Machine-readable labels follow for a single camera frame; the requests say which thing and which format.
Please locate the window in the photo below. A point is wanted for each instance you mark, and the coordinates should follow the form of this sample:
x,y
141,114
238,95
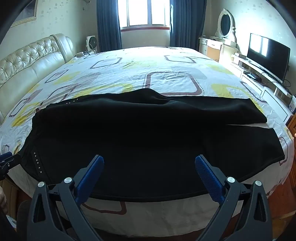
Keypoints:
x,y
143,11

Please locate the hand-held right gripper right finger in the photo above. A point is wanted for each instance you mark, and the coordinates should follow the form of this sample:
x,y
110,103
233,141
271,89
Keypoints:
x,y
208,178

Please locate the black pants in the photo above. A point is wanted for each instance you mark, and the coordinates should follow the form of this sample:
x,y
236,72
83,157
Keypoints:
x,y
138,139

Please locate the cream tufted leather headboard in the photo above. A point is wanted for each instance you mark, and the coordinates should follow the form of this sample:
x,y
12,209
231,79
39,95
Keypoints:
x,y
27,62

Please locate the black flat television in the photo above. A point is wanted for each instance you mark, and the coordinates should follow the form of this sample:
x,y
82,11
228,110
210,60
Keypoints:
x,y
268,58

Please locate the white fan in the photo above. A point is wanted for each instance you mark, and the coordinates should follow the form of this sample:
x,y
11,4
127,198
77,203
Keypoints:
x,y
91,42

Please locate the white television stand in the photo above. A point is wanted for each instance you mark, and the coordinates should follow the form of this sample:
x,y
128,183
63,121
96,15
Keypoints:
x,y
270,95

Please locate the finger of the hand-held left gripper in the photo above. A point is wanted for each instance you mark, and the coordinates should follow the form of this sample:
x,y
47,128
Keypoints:
x,y
6,156

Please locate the bed with patterned sheet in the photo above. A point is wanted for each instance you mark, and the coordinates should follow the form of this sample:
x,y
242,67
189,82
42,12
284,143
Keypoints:
x,y
161,69

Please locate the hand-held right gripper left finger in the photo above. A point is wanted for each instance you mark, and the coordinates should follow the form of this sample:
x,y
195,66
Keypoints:
x,y
90,176

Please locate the small electronic device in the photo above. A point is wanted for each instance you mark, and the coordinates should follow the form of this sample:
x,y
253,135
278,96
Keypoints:
x,y
292,103

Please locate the dark blue curtain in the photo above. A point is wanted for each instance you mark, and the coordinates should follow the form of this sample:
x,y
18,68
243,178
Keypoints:
x,y
187,23
108,23

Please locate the wooden drawer cabinet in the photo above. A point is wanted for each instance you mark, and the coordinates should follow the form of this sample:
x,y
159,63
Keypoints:
x,y
292,129

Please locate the white oval vanity mirror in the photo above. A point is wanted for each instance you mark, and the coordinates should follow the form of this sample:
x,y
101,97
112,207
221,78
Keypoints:
x,y
226,23

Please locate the white dressing table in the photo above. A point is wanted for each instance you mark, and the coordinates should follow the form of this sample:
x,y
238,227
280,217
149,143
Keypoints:
x,y
217,49

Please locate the framed wall picture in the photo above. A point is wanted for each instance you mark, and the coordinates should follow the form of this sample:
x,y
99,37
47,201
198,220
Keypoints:
x,y
25,11

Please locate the black set-top box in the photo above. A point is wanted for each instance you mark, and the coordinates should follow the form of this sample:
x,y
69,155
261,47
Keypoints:
x,y
251,75

